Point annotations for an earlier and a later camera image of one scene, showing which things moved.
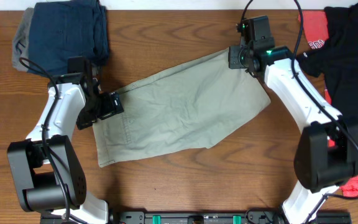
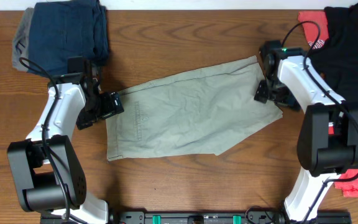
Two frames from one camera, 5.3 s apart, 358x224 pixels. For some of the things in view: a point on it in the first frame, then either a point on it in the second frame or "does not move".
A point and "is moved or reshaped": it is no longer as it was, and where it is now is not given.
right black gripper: [235, 57] to [262, 93]
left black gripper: [110, 106] does not move
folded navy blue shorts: [59, 30] does not move
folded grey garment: [21, 42] does not move
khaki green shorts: [188, 106] is moved or reshaped
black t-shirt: [348, 60] does not move
